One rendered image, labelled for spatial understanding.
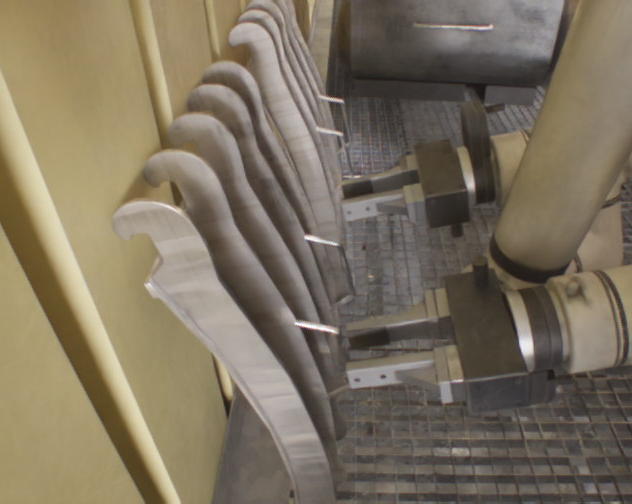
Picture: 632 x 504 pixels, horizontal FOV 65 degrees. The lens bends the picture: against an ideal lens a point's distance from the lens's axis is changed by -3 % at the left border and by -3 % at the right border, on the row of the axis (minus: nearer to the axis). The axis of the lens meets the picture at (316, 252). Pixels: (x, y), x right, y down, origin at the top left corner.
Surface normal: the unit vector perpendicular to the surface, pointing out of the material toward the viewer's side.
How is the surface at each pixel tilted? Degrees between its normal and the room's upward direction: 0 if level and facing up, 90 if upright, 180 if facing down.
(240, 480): 0
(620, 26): 92
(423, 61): 105
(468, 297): 13
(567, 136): 91
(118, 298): 90
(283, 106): 90
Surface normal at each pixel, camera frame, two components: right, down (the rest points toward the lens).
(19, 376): 1.00, 0.00
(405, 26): -0.16, 0.62
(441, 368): -0.25, -0.76
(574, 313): -0.25, -0.37
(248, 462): -0.04, -0.78
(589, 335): -0.17, 0.10
